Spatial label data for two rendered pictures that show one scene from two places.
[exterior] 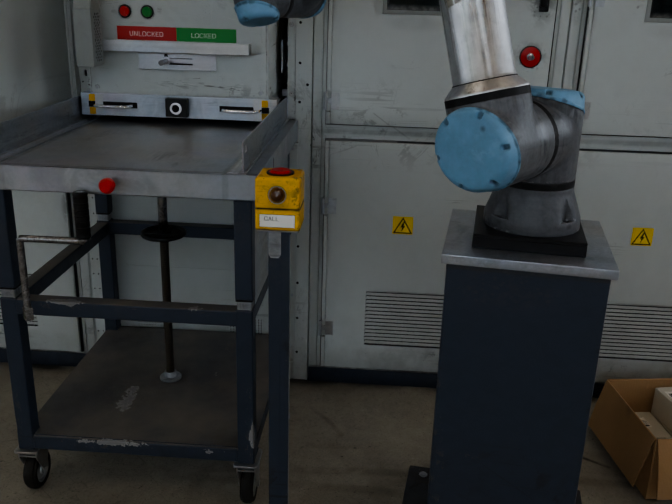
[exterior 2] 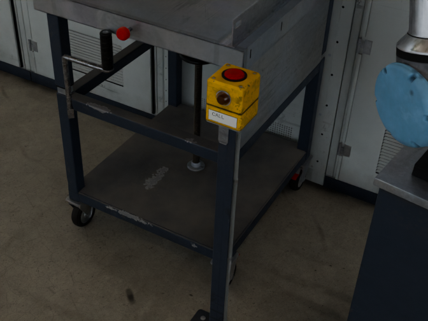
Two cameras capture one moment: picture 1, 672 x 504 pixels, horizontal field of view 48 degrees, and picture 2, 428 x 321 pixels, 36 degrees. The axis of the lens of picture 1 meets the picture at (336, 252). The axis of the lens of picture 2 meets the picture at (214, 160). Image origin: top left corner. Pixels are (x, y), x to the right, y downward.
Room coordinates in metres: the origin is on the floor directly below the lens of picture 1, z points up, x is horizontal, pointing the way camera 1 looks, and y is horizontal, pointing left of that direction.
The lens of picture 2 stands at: (0.28, -0.33, 1.55)
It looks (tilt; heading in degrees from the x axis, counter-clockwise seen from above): 37 degrees down; 24
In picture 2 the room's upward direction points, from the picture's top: 3 degrees clockwise
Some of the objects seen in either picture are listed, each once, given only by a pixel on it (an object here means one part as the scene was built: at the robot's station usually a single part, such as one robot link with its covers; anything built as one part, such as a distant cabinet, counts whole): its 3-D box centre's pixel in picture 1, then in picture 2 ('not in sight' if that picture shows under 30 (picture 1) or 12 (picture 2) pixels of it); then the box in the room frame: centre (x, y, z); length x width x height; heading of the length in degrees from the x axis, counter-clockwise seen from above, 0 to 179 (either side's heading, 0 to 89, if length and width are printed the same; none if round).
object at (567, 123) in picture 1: (539, 131); not in sight; (1.46, -0.39, 0.96); 0.17 x 0.15 x 0.18; 140
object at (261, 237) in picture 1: (166, 282); (197, 93); (1.88, 0.45, 0.46); 0.64 x 0.58 x 0.66; 177
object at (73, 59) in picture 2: (54, 257); (87, 77); (1.53, 0.61, 0.65); 0.17 x 0.03 x 0.30; 88
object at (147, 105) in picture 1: (180, 105); not in sight; (2.09, 0.44, 0.90); 0.54 x 0.05 x 0.06; 87
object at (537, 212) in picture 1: (533, 199); not in sight; (1.47, -0.39, 0.83); 0.19 x 0.19 x 0.10
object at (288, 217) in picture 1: (280, 199); (232, 97); (1.32, 0.10, 0.85); 0.08 x 0.08 x 0.10; 87
